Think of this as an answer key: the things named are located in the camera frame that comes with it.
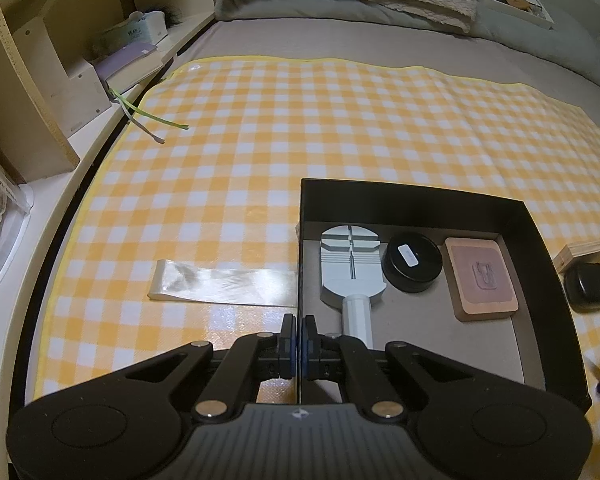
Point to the black cardboard box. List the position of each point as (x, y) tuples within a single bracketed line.
[(545, 285)]

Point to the tissue box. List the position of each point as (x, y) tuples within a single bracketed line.
[(130, 35)]

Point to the wooden bedside shelf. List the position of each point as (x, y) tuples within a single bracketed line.
[(45, 195)]

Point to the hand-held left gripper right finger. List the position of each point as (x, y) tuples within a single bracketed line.
[(307, 355)]

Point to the black earbud case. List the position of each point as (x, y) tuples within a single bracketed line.
[(587, 287)]

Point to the purple book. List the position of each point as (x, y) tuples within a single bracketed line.
[(130, 57)]

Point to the green ribbon bookmark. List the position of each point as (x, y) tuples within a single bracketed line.
[(155, 117)]

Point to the wooden board holder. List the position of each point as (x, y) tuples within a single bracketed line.
[(80, 95)]

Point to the doll in clear case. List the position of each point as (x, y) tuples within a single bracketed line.
[(0, 210)]

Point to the plywood block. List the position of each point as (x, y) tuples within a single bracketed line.
[(585, 250)]

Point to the grey watch link tool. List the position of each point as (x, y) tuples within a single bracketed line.
[(350, 260)]

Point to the black furry ball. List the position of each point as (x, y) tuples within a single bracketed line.
[(166, 15)]

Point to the clear plastic wrapper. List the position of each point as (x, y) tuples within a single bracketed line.
[(205, 280)]

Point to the white ribbon bookmark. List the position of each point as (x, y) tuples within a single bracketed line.
[(147, 132)]

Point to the black round tin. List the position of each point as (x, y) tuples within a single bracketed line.
[(415, 275)]

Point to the yellow checked mat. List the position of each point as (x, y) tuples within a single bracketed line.
[(330, 125)]

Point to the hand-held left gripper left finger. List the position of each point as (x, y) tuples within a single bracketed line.
[(291, 355)]

